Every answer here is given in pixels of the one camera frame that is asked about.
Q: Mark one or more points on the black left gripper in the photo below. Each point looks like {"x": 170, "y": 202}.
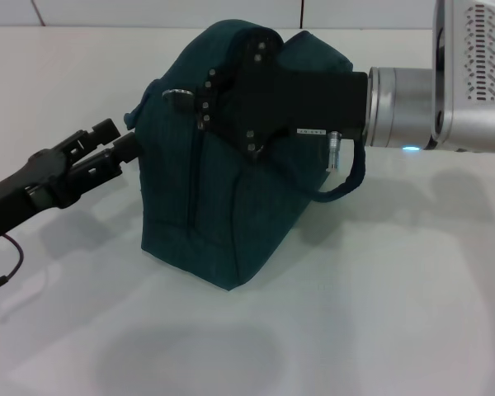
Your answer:
{"x": 29, "y": 185}

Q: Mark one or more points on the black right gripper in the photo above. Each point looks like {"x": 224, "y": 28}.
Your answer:
{"x": 313, "y": 103}

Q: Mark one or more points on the teal insulated lunch bag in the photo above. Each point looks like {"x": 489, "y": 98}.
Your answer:
{"x": 214, "y": 214}

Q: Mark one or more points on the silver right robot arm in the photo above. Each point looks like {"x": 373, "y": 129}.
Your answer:
{"x": 400, "y": 107}

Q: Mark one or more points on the white table with rounded corner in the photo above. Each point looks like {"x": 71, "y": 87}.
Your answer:
{"x": 354, "y": 288}

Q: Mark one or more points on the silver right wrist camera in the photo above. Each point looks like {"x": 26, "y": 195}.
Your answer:
{"x": 474, "y": 62}

